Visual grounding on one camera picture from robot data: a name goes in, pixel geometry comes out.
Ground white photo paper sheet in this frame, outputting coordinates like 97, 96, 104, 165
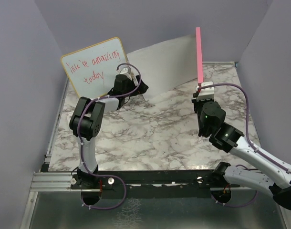
127, 35, 197, 100

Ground pink wooden photo frame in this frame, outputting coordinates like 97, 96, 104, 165
196, 27, 204, 85

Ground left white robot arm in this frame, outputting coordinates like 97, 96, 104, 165
69, 74, 149, 188

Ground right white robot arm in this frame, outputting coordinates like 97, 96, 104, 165
191, 98, 291, 210

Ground small whiteboard with red writing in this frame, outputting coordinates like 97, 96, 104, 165
61, 37, 128, 99

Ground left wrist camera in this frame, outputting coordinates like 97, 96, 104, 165
117, 66, 138, 85

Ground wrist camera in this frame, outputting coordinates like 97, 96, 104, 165
117, 66, 138, 85
196, 81, 214, 101

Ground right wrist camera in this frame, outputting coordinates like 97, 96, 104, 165
196, 81, 214, 101

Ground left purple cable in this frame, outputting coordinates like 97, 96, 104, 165
79, 62, 142, 210

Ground metal angle bracket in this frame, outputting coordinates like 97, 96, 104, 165
66, 112, 73, 124

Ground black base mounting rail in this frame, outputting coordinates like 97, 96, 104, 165
71, 169, 228, 199

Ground aluminium front rail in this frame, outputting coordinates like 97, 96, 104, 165
31, 167, 273, 192

